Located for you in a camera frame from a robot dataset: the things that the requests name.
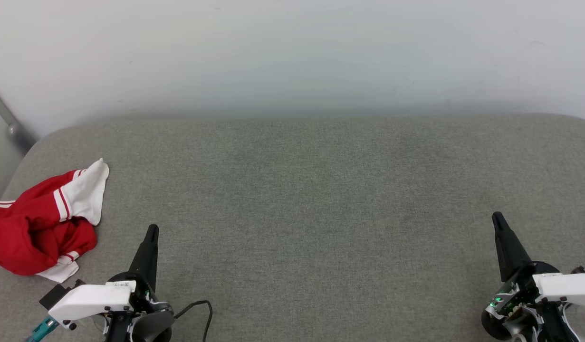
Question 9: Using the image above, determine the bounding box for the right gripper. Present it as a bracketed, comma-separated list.
[481, 211, 563, 342]

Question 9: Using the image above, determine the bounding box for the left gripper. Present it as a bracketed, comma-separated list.
[107, 224, 174, 318]

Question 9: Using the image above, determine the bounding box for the red white basketball jersey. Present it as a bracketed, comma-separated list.
[0, 158, 110, 284]

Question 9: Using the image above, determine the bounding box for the thin black cable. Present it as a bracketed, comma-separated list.
[173, 300, 213, 342]

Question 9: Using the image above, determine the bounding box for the teal cable connector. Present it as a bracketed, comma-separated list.
[25, 315, 60, 342]

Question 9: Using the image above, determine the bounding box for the grey metal wall rail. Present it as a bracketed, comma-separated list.
[0, 83, 38, 153]

